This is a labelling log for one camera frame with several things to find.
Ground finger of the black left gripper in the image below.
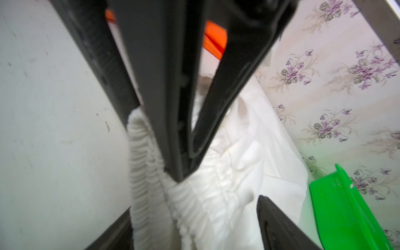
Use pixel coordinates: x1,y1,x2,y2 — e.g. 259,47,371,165
52,0,298,182

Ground green plastic basket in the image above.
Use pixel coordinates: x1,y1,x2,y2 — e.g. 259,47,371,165
309,164,392,250

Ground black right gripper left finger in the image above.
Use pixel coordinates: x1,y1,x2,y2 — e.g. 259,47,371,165
85,209,134,250

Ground orange cloth garment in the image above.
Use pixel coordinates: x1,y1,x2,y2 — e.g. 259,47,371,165
106,8,228,63

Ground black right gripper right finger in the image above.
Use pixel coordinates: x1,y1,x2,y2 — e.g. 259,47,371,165
257,195,320,250

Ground white shorts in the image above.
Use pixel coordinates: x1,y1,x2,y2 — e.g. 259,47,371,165
127,78,308,250

